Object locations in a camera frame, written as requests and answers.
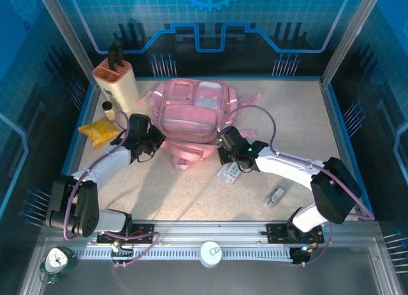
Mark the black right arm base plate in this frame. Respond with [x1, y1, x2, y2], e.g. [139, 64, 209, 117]
[266, 223, 324, 244]

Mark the yellow snack bag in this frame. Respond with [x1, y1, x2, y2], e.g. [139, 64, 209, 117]
[77, 117, 122, 148]

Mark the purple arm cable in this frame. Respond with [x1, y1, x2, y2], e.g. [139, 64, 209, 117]
[218, 104, 376, 268]
[63, 112, 162, 269]

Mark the small bottle black cap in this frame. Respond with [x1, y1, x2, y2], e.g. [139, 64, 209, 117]
[101, 101, 119, 122]

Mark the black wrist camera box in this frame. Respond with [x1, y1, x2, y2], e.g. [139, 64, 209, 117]
[219, 126, 245, 147]
[129, 113, 152, 133]

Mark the aluminium mounting rail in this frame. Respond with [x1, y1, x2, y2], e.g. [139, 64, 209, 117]
[41, 220, 383, 245]

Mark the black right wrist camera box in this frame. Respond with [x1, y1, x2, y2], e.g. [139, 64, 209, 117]
[219, 126, 245, 147]

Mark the aluminium frame post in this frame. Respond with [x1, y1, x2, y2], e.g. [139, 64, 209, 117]
[34, 0, 100, 87]
[320, 0, 385, 87]

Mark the green alarm clock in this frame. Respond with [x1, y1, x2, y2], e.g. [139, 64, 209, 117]
[40, 246, 78, 283]

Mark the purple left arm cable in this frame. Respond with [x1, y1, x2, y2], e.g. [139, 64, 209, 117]
[63, 112, 162, 269]

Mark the beige orange knife block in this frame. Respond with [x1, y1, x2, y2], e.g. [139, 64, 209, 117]
[91, 59, 141, 113]

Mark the slotted grey cable duct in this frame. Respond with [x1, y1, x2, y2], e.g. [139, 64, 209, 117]
[76, 246, 294, 261]

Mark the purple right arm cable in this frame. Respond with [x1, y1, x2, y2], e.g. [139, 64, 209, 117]
[218, 104, 376, 268]

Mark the pink student backpack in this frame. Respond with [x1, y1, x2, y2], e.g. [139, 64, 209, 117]
[136, 78, 263, 172]

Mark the small clear plastic box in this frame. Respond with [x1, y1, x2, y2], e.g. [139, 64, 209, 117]
[264, 185, 288, 210]

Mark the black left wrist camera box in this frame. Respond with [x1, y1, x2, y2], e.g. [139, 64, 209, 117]
[129, 113, 152, 133]

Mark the black knife handle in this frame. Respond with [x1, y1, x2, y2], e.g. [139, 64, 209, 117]
[107, 40, 125, 69]

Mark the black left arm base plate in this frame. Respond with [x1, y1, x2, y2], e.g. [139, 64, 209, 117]
[96, 223, 155, 244]

